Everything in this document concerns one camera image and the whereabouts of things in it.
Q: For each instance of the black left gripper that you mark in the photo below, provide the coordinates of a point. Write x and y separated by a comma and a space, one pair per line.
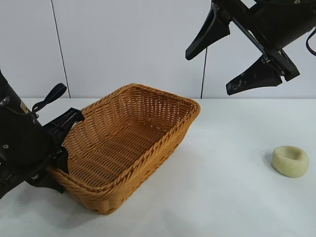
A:
24, 148

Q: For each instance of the pale yellow egg yolk pastry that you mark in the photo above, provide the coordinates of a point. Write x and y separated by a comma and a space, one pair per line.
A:
284, 168

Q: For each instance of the brown woven wicker basket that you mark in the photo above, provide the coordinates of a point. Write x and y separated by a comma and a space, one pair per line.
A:
123, 143

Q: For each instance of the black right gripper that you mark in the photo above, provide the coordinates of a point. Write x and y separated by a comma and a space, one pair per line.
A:
276, 24

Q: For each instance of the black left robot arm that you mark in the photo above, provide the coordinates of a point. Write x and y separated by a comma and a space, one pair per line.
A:
7, 86

